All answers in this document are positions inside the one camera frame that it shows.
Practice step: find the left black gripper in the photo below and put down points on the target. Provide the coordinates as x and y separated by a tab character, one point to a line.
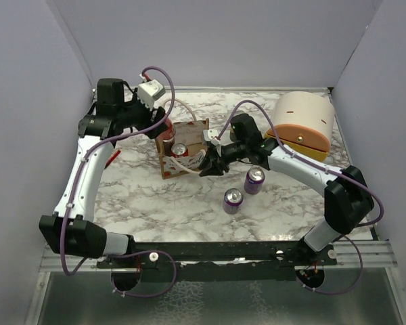
155	126

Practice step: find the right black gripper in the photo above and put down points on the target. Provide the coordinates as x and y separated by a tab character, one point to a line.
210	166

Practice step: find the red cola can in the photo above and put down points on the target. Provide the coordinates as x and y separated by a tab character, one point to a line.
179	150
169	134

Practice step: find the watermelon canvas tote bag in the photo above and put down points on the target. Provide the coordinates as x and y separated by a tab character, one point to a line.
186	132

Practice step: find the red cola can front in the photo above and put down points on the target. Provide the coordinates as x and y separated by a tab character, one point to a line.
179	150

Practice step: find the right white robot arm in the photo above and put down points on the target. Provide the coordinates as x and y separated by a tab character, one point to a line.
346	200

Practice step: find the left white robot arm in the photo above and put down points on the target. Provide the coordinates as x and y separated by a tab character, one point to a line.
70	229

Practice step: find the purple can near centre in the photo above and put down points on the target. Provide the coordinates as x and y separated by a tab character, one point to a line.
232	200

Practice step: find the purple can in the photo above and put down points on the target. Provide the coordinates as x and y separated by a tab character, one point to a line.
232	200
254	180

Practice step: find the purple can near right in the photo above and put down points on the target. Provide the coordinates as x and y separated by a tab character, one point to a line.
254	180

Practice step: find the red marker pen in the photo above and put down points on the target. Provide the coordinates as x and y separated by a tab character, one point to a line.
112	158

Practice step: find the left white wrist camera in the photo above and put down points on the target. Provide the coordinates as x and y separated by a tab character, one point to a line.
149	92

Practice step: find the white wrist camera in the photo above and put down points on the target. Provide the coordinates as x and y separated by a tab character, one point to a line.
211	136
149	92

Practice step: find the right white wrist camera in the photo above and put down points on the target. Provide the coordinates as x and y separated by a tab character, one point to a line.
211	136

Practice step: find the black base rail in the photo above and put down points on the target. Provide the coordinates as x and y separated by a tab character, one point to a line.
219	261

